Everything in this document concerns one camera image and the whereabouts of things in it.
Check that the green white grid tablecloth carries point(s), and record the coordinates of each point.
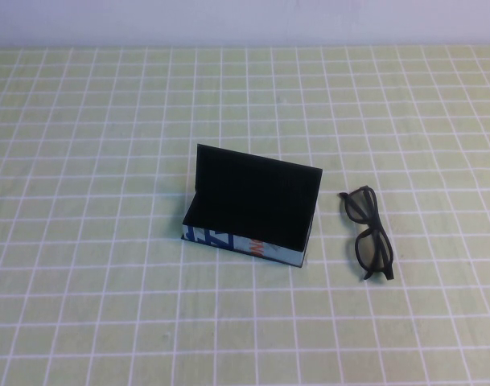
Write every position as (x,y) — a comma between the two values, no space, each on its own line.
(148,321)

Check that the black printed glasses case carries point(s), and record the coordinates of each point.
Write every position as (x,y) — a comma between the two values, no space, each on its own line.
(252,193)

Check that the black frame glasses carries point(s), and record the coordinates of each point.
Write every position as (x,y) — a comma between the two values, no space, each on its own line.
(385,241)

